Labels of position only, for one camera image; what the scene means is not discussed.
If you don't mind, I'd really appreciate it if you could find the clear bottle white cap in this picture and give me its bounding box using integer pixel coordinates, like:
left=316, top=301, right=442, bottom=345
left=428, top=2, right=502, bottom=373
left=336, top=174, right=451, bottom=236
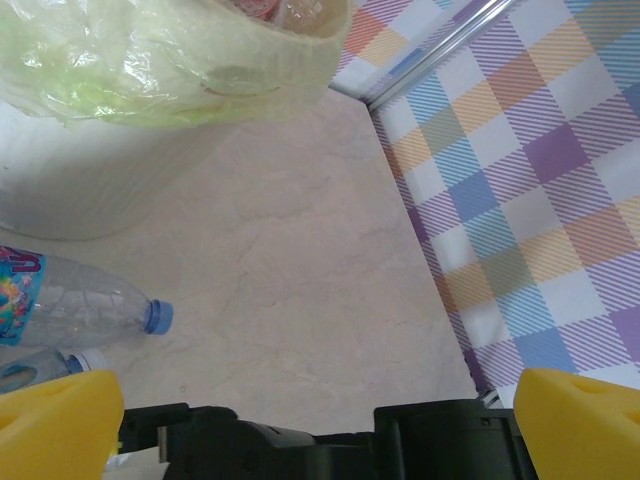
left=0, top=347, right=110, bottom=397

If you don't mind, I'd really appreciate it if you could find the yellow-green plastic bin liner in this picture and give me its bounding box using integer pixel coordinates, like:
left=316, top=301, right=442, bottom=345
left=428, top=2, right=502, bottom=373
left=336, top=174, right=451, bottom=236
left=0, top=0, right=351, bottom=130

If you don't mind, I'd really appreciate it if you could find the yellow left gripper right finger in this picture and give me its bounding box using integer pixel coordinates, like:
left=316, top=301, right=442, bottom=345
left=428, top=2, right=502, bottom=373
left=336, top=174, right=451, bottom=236
left=514, top=367, right=640, bottom=480

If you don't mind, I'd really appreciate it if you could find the clear bottle colourful blue label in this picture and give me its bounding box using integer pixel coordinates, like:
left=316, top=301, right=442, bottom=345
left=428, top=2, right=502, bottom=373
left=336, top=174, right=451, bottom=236
left=0, top=244, right=175, bottom=351

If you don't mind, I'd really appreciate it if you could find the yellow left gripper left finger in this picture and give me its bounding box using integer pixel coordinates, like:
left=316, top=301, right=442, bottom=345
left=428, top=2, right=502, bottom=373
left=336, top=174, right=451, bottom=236
left=0, top=368, right=125, bottom=480

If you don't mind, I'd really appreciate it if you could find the aluminium frame post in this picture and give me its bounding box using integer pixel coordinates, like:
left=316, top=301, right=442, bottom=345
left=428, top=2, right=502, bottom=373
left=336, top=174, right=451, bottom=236
left=367, top=0, right=519, bottom=109

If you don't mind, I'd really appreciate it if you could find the water bottle red white label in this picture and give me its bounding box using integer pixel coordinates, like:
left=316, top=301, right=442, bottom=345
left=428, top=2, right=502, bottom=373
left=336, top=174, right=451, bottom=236
left=232, top=0, right=281, bottom=17

